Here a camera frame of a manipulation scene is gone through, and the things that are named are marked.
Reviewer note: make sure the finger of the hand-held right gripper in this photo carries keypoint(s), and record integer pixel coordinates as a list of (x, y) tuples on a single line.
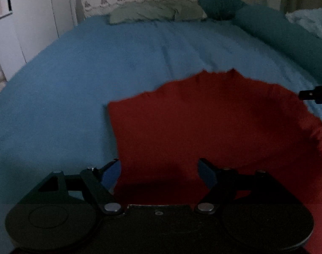
[(315, 94)]

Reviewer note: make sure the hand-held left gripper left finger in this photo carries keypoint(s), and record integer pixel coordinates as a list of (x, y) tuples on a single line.
[(110, 174)]

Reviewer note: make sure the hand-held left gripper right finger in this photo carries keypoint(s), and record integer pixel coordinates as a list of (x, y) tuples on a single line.
[(205, 175)]

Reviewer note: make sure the red cloth garment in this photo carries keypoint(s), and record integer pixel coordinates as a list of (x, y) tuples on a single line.
[(203, 127)]

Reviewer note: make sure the teal bolster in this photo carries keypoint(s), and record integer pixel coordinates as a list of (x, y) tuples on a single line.
[(285, 37)]

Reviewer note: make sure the light blue fluffy blanket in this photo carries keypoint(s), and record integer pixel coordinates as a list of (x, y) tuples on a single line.
[(311, 22)]

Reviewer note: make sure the blue bed sheet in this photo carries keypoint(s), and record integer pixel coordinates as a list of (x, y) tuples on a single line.
[(84, 84)]

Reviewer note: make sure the teal pillow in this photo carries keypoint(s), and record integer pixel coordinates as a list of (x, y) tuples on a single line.
[(219, 2)]

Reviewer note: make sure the white wardrobe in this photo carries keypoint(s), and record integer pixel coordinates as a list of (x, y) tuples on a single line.
[(31, 26)]

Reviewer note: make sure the green folded cloth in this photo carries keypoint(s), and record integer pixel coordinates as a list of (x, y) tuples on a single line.
[(155, 12)]

